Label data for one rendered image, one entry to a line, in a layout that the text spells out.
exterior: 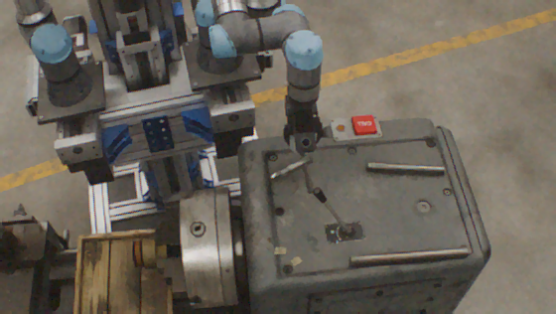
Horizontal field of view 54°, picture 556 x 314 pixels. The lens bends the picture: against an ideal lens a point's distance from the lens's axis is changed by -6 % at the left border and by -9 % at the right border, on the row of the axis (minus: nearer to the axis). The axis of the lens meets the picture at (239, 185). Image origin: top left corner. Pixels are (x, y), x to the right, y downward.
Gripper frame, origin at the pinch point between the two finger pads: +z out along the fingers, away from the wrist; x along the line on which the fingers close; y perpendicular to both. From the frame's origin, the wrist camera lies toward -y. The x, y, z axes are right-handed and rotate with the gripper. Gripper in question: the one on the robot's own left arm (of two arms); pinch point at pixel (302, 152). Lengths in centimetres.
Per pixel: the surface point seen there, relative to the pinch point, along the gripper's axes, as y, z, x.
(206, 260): -22.1, 9.8, 25.7
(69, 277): -7, 44, 72
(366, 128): 8.6, 3.3, -18.7
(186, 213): -10.3, 6.4, 29.7
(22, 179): 97, 130, 136
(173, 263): -17.1, 19.7, 35.2
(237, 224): -11.6, 11.6, 17.4
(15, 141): 125, 131, 145
